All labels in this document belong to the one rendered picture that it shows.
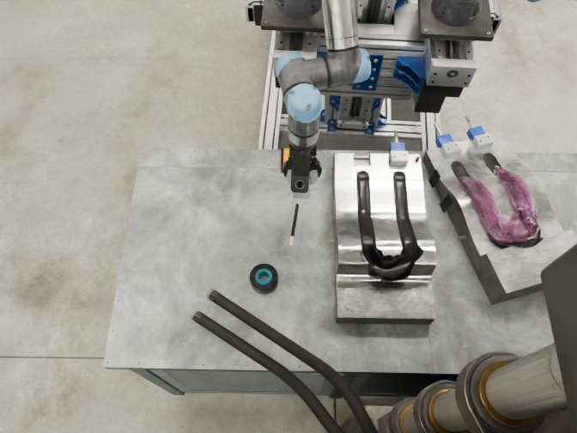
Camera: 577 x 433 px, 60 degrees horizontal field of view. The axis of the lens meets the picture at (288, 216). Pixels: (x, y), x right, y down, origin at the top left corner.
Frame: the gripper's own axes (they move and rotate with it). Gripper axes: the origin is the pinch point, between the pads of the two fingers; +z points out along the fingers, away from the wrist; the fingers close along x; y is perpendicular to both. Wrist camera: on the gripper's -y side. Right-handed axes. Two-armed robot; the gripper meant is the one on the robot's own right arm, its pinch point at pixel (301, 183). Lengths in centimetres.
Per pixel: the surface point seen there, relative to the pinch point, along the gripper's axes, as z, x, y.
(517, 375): -69, -21, -62
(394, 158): 3.3, -27.4, 10.8
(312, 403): 5, -3, -58
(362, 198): 7.1, -17.9, -0.9
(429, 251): 1.5, -34.2, -19.4
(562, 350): -87, -17, -63
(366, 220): 6.5, -18.5, -8.1
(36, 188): 95, 130, 49
